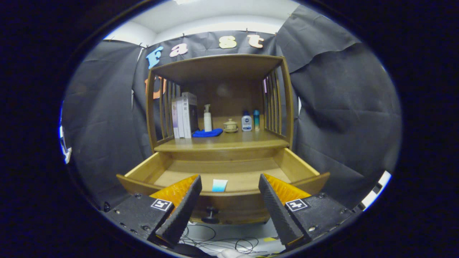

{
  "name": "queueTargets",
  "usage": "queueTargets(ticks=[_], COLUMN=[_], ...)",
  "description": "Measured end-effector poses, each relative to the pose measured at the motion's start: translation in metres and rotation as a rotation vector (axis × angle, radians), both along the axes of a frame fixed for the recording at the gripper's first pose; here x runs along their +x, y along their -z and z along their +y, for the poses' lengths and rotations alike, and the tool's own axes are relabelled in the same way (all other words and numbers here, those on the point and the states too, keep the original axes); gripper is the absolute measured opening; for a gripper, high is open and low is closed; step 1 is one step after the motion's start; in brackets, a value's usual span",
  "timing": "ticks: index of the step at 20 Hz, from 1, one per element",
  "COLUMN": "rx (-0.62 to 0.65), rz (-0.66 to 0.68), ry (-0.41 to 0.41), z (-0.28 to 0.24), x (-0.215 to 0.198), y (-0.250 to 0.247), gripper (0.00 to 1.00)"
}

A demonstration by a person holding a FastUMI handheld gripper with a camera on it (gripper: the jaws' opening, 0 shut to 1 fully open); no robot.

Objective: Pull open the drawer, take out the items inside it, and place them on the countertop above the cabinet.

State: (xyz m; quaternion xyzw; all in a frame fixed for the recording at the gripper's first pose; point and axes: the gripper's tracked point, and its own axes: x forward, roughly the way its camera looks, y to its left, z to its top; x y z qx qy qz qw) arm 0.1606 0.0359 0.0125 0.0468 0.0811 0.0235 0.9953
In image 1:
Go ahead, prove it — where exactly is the wooden drawer with black knob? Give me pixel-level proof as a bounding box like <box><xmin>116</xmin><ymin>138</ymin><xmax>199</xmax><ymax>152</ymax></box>
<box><xmin>115</xmin><ymin>148</ymin><xmax>330</xmax><ymax>225</ymax></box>

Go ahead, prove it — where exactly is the thin white book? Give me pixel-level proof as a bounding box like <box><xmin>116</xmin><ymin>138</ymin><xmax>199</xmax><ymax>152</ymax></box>
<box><xmin>176</xmin><ymin>96</ymin><xmax>185</xmax><ymax>139</ymax></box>

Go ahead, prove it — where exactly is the white book with dark cover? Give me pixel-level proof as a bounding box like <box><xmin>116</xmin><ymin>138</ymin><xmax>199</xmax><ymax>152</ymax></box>
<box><xmin>181</xmin><ymin>92</ymin><xmax>199</xmax><ymax>139</ymax></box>

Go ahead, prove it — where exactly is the white lotion bottle blue cap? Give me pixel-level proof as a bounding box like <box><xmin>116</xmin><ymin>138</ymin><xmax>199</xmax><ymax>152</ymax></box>
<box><xmin>241</xmin><ymin>110</ymin><xmax>252</xmax><ymax>132</ymax></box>

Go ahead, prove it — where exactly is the black floor cable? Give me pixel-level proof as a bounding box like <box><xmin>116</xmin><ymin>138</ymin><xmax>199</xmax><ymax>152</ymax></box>
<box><xmin>178</xmin><ymin>224</ymin><xmax>271</xmax><ymax>255</ymax></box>

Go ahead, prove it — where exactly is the blue folded cloth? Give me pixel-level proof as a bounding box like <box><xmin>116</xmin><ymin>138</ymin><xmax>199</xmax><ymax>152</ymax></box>
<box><xmin>192</xmin><ymin>128</ymin><xmax>223</xmax><ymax>138</ymax></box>

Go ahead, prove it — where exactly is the wooden countertop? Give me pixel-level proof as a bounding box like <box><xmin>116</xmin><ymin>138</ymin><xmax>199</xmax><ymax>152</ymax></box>
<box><xmin>154</xmin><ymin>120</ymin><xmax>290</xmax><ymax>153</ymax></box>

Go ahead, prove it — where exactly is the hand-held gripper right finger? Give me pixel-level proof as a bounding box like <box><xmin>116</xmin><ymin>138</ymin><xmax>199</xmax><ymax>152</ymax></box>
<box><xmin>258</xmin><ymin>173</ymin><xmax>356</xmax><ymax>250</ymax></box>

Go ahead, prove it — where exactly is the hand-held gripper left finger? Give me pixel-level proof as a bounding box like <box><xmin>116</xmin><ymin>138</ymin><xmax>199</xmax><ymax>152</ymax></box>
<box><xmin>102</xmin><ymin>174</ymin><xmax>203</xmax><ymax>248</ymax></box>

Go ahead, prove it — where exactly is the lilac book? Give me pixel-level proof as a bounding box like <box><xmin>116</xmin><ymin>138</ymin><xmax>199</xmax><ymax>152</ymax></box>
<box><xmin>171</xmin><ymin>99</ymin><xmax>180</xmax><ymax>139</ymax></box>

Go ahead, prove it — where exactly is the wooden cabinet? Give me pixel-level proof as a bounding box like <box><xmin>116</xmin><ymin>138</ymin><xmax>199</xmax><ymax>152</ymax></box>
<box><xmin>145</xmin><ymin>54</ymin><xmax>295</xmax><ymax>162</ymax></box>

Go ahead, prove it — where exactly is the black backdrop cloth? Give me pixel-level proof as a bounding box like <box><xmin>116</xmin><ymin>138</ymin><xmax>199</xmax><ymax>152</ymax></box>
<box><xmin>59</xmin><ymin>4</ymin><xmax>402</xmax><ymax>212</ymax></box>

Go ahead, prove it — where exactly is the white pump bottle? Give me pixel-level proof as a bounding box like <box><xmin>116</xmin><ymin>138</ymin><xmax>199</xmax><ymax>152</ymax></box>
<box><xmin>203</xmin><ymin>104</ymin><xmax>213</xmax><ymax>132</ymax></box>

